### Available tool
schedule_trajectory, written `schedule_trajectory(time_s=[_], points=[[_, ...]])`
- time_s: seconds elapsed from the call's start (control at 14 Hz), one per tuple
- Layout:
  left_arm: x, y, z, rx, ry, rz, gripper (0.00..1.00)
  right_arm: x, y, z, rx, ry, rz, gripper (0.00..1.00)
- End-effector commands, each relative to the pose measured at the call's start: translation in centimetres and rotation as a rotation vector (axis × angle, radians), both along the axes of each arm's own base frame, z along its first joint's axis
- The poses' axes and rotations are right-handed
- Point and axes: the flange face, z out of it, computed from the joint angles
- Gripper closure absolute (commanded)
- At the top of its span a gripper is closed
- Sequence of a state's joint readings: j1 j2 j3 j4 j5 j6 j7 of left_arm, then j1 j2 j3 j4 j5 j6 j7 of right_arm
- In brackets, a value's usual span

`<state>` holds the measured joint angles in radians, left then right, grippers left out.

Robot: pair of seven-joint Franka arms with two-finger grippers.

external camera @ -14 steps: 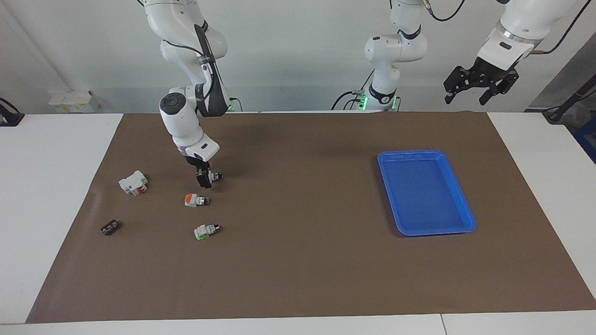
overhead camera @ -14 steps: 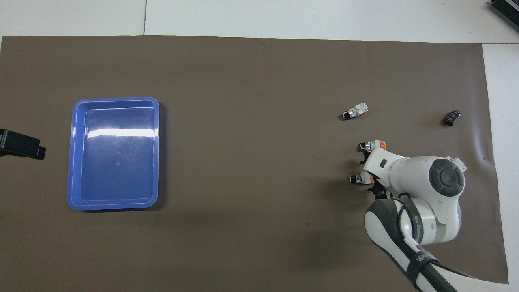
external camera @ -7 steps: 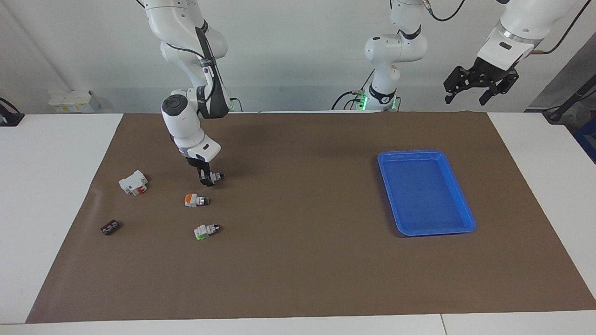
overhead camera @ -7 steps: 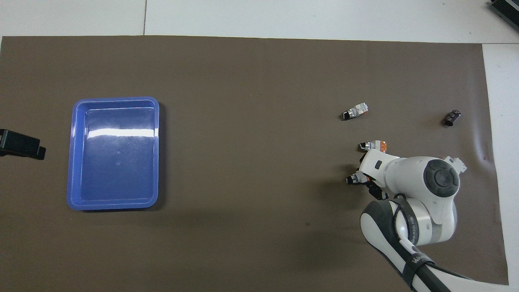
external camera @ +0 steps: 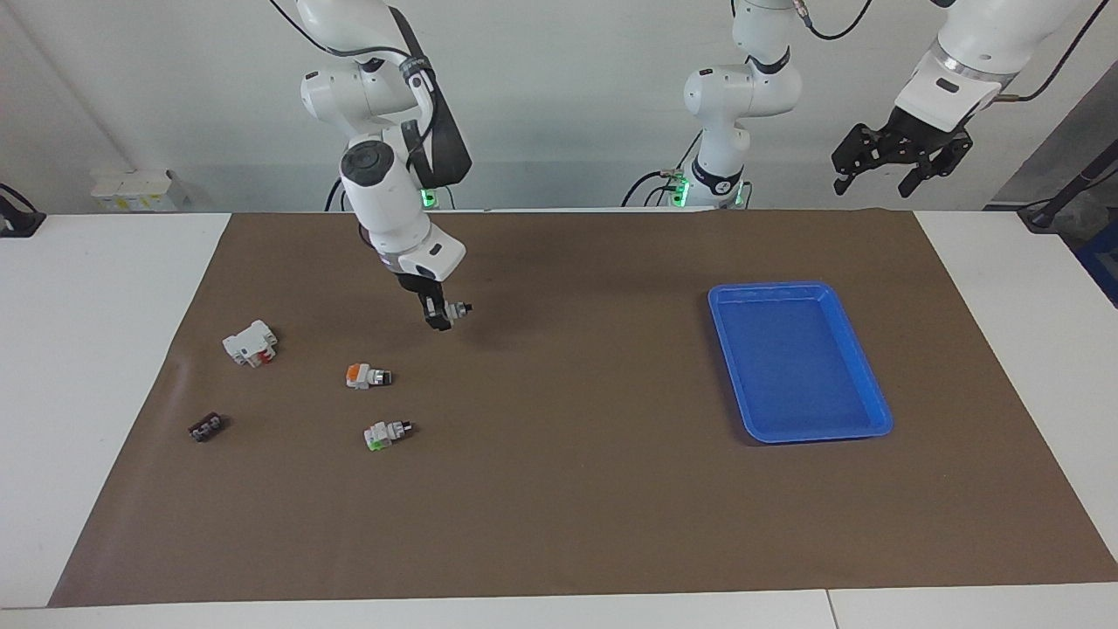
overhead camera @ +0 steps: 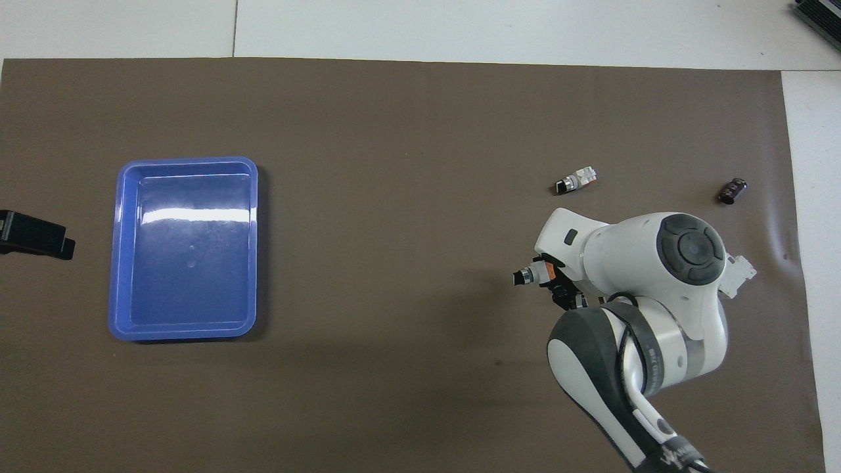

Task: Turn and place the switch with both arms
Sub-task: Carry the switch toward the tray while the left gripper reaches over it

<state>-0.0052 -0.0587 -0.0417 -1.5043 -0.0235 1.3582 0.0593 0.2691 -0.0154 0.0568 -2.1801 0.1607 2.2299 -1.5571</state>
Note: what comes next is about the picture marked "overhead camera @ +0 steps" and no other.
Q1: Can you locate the blue plastic tray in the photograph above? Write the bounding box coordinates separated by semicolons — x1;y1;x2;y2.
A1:
108;156;260;342

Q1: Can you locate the small dark brown component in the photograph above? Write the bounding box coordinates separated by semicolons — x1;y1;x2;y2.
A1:
717;177;750;206

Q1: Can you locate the white switch green block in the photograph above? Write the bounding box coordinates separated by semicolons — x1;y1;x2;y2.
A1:
553;166;599;196

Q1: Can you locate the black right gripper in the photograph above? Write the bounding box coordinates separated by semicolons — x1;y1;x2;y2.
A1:
544;261;589;311

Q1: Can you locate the dark grey ribbed device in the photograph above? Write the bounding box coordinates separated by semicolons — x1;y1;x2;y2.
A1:
792;0;841;35

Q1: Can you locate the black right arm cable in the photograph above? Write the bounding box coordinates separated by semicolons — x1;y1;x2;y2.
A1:
614;296;714;473

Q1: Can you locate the brown table mat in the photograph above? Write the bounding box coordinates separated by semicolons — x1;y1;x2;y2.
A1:
0;57;826;473

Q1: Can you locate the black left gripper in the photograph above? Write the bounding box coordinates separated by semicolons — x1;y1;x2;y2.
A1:
0;210;76;261

